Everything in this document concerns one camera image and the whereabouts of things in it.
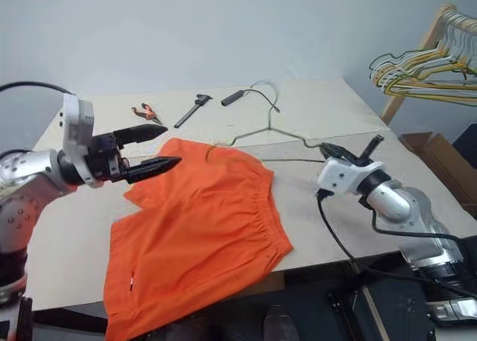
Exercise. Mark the wooden clothes rack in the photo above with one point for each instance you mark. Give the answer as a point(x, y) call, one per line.
point(392, 106)

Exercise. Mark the orange shorts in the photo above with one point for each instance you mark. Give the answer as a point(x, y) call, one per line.
point(194, 225)

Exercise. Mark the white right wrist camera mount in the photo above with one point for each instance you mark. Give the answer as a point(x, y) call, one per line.
point(343, 177)

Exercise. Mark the black caliper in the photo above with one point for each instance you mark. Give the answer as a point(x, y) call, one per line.
point(190, 112)

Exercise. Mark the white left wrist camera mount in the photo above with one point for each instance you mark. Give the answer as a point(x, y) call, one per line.
point(76, 125)

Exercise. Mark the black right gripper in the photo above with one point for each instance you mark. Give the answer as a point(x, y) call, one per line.
point(354, 160)

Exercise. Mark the wooden strip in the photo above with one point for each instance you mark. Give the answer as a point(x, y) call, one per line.
point(373, 315)

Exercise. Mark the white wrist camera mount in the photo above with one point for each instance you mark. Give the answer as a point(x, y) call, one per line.
point(76, 125)
point(343, 177)

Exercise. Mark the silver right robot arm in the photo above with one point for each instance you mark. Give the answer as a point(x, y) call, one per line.
point(395, 203)

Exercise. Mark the brown cardboard box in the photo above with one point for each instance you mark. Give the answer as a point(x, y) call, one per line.
point(439, 158)

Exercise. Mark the black case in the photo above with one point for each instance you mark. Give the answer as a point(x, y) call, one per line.
point(467, 143)

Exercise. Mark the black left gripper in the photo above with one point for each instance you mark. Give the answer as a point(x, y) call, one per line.
point(106, 158)

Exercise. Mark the dark rounded shape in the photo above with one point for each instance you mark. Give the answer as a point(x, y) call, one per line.
point(279, 324)

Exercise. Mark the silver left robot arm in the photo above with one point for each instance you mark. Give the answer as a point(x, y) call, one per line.
point(22, 207)

